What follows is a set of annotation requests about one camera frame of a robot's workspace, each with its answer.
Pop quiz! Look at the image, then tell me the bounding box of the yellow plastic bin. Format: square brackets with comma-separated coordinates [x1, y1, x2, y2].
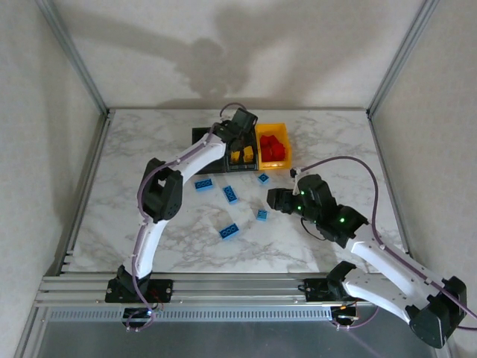
[255, 122, 293, 172]

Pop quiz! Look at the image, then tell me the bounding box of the aluminium table side rail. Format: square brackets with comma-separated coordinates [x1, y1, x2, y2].
[367, 113, 413, 260]
[55, 110, 115, 275]

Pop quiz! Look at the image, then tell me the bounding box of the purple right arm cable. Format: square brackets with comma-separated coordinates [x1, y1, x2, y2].
[296, 155, 477, 331]

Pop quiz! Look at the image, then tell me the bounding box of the grey transparent panel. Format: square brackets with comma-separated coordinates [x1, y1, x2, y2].
[22, 318, 454, 358]

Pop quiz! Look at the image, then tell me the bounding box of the black controller board with LED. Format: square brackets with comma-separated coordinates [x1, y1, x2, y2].
[122, 307, 157, 324]
[332, 304, 361, 324]

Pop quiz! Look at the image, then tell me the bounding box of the grey slotted cable duct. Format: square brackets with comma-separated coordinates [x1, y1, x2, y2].
[48, 306, 335, 322]

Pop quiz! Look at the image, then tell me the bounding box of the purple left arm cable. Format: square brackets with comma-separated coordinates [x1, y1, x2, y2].
[124, 101, 245, 333]

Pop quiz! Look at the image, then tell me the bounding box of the wide aluminium mounting rail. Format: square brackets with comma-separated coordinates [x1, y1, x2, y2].
[35, 274, 411, 307]

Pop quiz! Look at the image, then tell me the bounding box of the black plastic bin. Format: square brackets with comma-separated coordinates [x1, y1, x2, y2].
[223, 125, 261, 173]
[191, 126, 229, 175]

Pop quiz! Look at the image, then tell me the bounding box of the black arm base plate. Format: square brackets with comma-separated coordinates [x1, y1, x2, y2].
[304, 277, 373, 302]
[105, 278, 174, 304]

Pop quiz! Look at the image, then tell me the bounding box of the thin black right gripper wire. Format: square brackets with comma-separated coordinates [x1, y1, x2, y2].
[300, 219, 326, 242]

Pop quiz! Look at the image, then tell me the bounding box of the aluminium frame post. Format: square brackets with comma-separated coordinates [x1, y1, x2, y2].
[366, 0, 443, 119]
[35, 0, 112, 117]

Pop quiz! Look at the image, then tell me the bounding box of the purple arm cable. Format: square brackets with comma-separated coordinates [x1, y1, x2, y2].
[296, 155, 477, 331]
[124, 101, 245, 333]

